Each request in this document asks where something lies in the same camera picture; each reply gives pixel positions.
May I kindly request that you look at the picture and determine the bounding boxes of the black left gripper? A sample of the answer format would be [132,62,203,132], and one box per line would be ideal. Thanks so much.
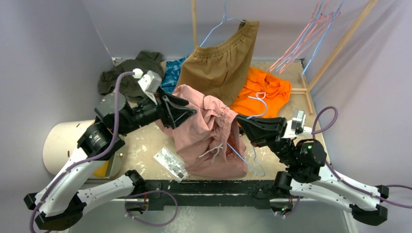
[117,85,196,136]

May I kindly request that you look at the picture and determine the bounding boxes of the light blue wire hanger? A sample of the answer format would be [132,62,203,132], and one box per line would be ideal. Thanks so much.
[226,96,268,178]

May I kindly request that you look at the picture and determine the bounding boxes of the pink shorts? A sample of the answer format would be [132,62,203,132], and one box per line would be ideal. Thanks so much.
[156,84,248,180]

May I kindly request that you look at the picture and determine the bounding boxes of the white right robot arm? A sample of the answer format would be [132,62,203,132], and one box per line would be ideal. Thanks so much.
[236,110,389,226]

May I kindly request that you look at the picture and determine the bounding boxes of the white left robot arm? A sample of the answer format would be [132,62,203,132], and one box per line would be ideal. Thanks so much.
[24,88,196,232]

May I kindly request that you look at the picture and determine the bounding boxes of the blue patterned shorts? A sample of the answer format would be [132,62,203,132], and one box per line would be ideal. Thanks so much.
[160,57,187,94]

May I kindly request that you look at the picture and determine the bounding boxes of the orange shorts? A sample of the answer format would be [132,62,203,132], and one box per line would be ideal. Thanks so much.
[230,67,292,118]

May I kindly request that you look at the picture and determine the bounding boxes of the dark green shorts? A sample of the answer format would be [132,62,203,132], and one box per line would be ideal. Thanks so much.
[97,50,164,103]

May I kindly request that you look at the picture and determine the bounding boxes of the tan khaki shorts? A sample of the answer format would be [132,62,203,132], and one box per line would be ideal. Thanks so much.
[177,20,259,106]

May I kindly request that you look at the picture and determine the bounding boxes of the light blue hanger holding shorts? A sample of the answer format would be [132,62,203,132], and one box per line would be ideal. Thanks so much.
[199,0,246,47]

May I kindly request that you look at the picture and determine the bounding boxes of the light blue hanger middle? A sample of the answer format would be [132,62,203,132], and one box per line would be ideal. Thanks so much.
[275,0,329,73]

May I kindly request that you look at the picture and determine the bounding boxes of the clear plastic packet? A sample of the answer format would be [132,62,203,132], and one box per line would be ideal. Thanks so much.
[153,147,189,183]

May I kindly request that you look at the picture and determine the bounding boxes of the wooden clothes rack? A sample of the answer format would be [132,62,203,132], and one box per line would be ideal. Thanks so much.
[191,0,380,116]

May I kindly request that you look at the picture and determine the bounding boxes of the white cylindrical bin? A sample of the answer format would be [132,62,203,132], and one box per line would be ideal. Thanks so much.
[42,119,94,175]

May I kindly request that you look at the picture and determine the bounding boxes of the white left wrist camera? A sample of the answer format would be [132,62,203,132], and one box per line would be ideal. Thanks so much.
[132,68,162,105]

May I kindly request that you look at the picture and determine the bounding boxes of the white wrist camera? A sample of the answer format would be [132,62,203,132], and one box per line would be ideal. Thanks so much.
[132,68,162,105]
[282,110,312,139]

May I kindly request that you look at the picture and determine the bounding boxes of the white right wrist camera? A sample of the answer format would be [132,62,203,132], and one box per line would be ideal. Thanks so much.
[282,110,312,139]

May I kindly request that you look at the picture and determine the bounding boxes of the white pink shorts drawstring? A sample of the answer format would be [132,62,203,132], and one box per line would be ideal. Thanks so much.
[198,143,223,164]

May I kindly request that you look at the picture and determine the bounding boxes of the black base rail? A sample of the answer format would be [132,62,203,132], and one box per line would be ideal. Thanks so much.
[126,180,289,211]

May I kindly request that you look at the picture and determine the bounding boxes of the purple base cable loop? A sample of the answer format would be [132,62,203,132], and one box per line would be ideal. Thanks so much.
[124,188,179,227]

